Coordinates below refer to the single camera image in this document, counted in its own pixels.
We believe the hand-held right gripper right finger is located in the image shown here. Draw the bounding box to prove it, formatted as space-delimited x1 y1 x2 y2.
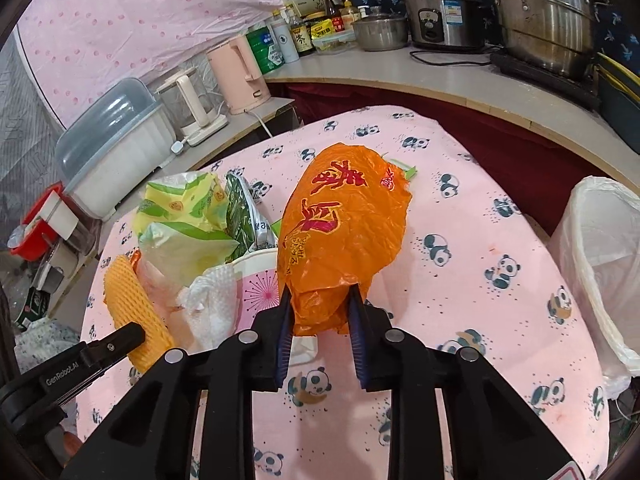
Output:
345 284 586 480

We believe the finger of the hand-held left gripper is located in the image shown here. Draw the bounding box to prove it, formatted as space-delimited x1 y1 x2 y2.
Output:
80 322 147 368

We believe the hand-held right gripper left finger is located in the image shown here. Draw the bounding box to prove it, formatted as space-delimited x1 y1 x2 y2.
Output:
60 285 301 480

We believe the orange plastic bag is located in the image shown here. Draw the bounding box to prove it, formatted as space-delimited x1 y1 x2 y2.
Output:
276 142 413 337

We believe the white plastic trash bag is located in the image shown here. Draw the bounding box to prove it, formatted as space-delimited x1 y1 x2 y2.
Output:
547 175 640 396

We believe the orange foam fruit net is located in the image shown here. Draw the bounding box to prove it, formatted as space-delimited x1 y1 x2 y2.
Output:
103 254 176 373

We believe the white pink noodle cup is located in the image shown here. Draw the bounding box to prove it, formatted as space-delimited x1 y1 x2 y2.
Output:
232 247 321 366

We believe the clear plastic wrapper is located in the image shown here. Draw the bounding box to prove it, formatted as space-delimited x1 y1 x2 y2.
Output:
135 250 201 321

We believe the crumpled white tissue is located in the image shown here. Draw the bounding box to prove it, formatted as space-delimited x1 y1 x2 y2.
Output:
177 264 241 353

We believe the pink panda print tablecloth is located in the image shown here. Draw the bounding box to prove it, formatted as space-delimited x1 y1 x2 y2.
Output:
82 105 611 480

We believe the green snack packet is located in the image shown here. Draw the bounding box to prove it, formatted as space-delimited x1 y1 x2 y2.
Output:
224 170 280 263

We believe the yellow green snack bag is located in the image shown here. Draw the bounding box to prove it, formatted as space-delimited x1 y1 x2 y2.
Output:
132 172 241 281

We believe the red plastic container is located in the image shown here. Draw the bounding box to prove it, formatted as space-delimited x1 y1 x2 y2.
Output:
7 182 66 261

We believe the white dish box clear lid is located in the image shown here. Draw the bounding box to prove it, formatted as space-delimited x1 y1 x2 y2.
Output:
54 77 176 221

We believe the dark red curtain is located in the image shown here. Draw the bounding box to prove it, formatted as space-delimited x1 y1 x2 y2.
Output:
285 82 621 236

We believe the glass kettle with white base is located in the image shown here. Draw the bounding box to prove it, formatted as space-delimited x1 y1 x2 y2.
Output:
155 66 228 147

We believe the pink electric kettle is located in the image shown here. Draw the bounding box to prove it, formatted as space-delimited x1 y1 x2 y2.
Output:
206 35 272 116

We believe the green tea canister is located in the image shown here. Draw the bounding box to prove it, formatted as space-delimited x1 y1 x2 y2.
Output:
246 22 286 75

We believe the dark sauce bottle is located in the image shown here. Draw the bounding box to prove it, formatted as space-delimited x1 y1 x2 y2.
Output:
289 7 316 57

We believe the clear food container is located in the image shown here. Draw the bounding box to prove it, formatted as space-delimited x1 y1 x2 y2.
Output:
312 30 358 53

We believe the small steel pot with lid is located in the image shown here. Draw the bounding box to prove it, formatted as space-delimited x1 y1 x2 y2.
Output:
352 12 410 52

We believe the red label sauce bottle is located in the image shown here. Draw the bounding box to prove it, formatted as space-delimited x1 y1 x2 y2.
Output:
322 0 346 33

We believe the black induction cooktop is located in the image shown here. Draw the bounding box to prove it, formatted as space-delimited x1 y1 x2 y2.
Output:
490 50 601 111

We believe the yellow pump bottle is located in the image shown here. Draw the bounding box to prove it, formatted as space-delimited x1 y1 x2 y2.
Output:
341 0 362 31

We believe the pink dotted cloth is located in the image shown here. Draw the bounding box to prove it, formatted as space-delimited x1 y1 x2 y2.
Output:
17 0 326 131

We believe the steel rice cooker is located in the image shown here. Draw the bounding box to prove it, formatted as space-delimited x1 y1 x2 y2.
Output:
401 0 486 51

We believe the white green paper box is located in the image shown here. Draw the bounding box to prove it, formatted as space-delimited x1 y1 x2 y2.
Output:
280 0 323 18

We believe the dark blue basin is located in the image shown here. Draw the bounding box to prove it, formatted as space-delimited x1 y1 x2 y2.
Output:
595 52 640 146

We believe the large steel steamer pot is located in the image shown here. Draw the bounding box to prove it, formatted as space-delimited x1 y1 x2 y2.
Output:
480 0 611 78

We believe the black power cable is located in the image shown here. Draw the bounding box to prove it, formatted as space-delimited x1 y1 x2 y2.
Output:
410 49 493 67

